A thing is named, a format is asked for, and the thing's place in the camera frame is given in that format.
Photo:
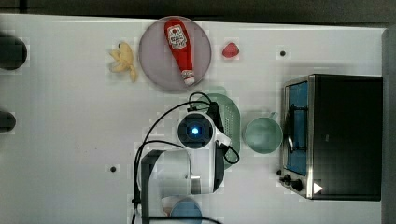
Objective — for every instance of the red ketchup bottle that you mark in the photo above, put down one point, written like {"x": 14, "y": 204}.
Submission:
{"x": 179, "y": 43}

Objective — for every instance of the yellow banana peel toy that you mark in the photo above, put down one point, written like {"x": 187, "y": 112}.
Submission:
{"x": 124, "y": 60}

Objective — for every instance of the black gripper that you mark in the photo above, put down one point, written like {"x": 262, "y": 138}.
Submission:
{"x": 212, "y": 111}

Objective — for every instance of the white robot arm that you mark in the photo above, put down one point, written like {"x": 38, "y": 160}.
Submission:
{"x": 194, "y": 165}

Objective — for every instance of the green plastic strainer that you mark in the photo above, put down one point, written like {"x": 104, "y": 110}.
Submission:
{"x": 230, "y": 118}

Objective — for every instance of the green plastic cup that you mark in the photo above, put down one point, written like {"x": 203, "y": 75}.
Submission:
{"x": 263, "y": 135}

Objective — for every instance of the blue bowl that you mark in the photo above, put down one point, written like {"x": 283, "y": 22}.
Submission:
{"x": 187, "y": 208}

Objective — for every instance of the grey round plate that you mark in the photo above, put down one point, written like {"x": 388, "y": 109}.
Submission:
{"x": 158, "y": 62}

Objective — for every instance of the black cylinder post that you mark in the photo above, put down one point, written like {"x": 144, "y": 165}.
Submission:
{"x": 7, "y": 122}
{"x": 13, "y": 52}

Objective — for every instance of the red strawberry toy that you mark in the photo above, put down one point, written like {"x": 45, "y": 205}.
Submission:
{"x": 230, "y": 50}

